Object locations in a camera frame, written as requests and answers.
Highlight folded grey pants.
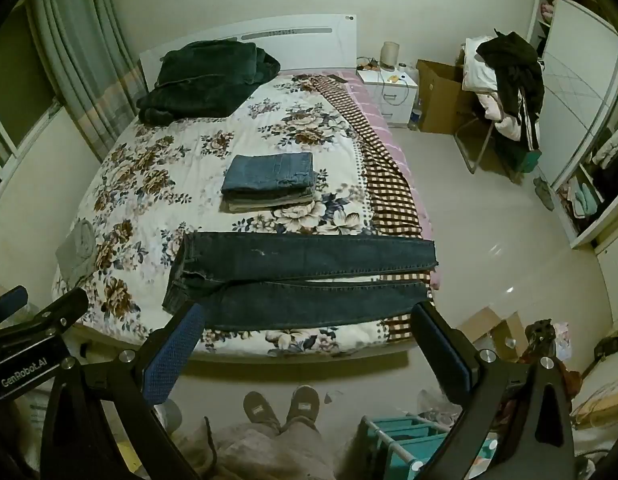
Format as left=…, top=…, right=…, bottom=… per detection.
left=224, top=187, right=318, bottom=214

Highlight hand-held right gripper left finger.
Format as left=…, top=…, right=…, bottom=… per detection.
left=39, top=301, right=207, bottom=480

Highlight dark blue jeans pants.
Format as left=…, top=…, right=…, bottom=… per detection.
left=161, top=231, right=439, bottom=332

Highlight teal folded cloth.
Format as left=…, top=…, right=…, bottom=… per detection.
left=572, top=182, right=598, bottom=217

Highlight black garment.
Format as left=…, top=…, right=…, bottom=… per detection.
left=476, top=31, right=546, bottom=152

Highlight white nightstand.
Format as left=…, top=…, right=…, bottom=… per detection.
left=358, top=62, right=420, bottom=128

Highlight grey cloth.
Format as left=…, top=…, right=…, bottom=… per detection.
left=55, top=220, right=97, bottom=286

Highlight beige table lamp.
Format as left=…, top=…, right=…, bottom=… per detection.
left=380, top=41, right=401, bottom=71

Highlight white wardrobe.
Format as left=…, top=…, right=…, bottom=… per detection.
left=526, top=0, right=618, bottom=249

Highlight white garment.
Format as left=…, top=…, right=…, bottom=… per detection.
left=461, top=36, right=526, bottom=142

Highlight pink bed sheet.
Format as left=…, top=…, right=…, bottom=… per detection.
left=346, top=70, right=443, bottom=292

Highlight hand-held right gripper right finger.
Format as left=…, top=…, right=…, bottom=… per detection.
left=410, top=301, right=577, bottom=480

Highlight teal storage rack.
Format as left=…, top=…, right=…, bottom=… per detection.
left=359, top=412, right=496, bottom=480

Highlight brown checked blanket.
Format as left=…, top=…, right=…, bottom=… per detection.
left=294, top=74, right=435, bottom=343

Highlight white headboard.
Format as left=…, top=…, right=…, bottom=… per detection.
left=139, top=14, right=360, bottom=92

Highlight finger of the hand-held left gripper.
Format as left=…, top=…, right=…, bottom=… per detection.
left=0, top=287, right=90, bottom=347
left=0, top=285, right=29, bottom=319

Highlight person's legs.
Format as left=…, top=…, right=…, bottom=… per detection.
left=209, top=419, right=340, bottom=480

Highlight small cardboard box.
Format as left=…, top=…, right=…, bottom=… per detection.
left=459, top=307, right=528, bottom=362

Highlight brown wooden nightstand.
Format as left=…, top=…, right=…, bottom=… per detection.
left=416, top=59, right=471, bottom=135

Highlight floral quilt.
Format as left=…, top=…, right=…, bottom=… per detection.
left=51, top=72, right=435, bottom=357

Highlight folded blue jeans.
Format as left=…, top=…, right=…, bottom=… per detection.
left=221, top=152, right=315, bottom=197

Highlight folding chair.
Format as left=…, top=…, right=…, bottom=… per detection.
left=456, top=105, right=541, bottom=176

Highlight dark green blanket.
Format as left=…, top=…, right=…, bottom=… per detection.
left=137, top=40, right=281, bottom=126

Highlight grey slipper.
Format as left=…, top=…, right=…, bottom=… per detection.
left=286, top=385, right=320, bottom=432
left=243, top=391, right=283, bottom=434

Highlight pale striped curtain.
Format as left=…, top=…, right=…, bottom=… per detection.
left=26, top=0, right=146, bottom=162

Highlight grey-green floor shoes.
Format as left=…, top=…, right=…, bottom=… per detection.
left=534, top=176, right=556, bottom=212

